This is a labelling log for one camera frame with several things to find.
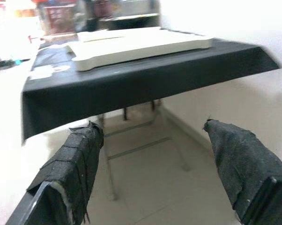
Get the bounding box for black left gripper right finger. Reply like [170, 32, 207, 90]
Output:
[203, 119, 282, 225]

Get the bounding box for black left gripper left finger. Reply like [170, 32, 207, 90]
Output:
[5, 120, 105, 225]

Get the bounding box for cream plastic table top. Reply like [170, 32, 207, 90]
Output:
[66, 26, 214, 72]

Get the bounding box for black tablecloth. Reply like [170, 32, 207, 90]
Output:
[21, 29, 281, 145]

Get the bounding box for clear tape patch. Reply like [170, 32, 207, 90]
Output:
[28, 63, 71, 81]

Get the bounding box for black round basin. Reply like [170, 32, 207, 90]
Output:
[100, 13, 161, 30]

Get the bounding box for clear plastic storage box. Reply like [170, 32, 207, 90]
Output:
[121, 0, 161, 17]

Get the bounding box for grey metal table frame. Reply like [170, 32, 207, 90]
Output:
[97, 99, 191, 201]

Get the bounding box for black floor cable pile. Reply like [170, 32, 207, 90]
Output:
[0, 60, 15, 70]

